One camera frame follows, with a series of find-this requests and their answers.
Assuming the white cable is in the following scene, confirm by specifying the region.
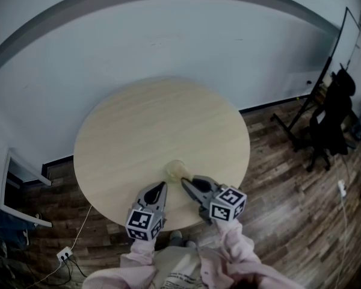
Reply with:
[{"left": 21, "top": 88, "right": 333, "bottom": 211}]
[
  {"left": 26, "top": 204, "right": 94, "bottom": 289},
  {"left": 338, "top": 154, "right": 355, "bottom": 283}
]

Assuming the white desk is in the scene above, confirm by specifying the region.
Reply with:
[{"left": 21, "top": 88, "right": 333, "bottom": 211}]
[{"left": 0, "top": 147, "right": 54, "bottom": 229}]

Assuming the translucent green dimpled cup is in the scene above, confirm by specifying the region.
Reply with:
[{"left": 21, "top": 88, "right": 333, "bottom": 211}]
[{"left": 164, "top": 159, "right": 189, "bottom": 184}]

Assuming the black plug cable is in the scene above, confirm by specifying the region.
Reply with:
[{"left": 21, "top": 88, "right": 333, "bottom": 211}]
[{"left": 60, "top": 255, "right": 87, "bottom": 283}]

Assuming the black office chair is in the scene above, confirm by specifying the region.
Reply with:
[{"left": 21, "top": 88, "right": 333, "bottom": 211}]
[{"left": 306, "top": 69, "right": 358, "bottom": 173}]

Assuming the black-framed whiteboard stand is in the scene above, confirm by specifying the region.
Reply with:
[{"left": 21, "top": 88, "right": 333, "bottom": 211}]
[{"left": 270, "top": 5, "right": 361, "bottom": 154}]

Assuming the person's torso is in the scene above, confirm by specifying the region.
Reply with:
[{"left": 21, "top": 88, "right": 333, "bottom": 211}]
[{"left": 84, "top": 251, "right": 304, "bottom": 289}]

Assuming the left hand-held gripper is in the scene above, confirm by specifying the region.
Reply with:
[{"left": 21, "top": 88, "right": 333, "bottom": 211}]
[{"left": 125, "top": 181, "right": 168, "bottom": 242}]

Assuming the person's right forearm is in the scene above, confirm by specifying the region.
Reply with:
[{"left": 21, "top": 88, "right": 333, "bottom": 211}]
[{"left": 198, "top": 220, "right": 263, "bottom": 271}]

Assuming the person's left shoe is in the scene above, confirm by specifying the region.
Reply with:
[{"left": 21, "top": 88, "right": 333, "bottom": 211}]
[{"left": 169, "top": 230, "right": 183, "bottom": 247}]

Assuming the person's beige printed garment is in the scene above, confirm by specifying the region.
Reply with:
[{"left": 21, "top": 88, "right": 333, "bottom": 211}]
[{"left": 151, "top": 246, "right": 206, "bottom": 289}]

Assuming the person's left forearm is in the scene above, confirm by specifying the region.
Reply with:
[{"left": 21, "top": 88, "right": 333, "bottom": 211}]
[{"left": 120, "top": 238, "right": 158, "bottom": 280}]

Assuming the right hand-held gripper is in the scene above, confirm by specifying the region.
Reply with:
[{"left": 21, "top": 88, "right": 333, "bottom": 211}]
[{"left": 180, "top": 175, "right": 248, "bottom": 225}]

